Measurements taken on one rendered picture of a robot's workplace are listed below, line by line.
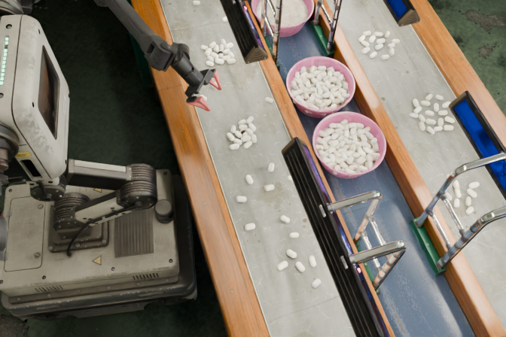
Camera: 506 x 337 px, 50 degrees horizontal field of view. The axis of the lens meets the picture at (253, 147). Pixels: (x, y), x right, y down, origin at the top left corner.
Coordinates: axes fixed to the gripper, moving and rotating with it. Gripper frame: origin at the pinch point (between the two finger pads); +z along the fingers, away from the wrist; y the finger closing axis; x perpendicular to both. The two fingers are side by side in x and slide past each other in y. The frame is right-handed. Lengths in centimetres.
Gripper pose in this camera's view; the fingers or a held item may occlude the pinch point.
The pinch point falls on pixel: (213, 98)
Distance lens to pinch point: 189.8
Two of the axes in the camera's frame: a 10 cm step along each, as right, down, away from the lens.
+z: 5.8, 6.1, 5.5
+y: -3.8, 7.9, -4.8
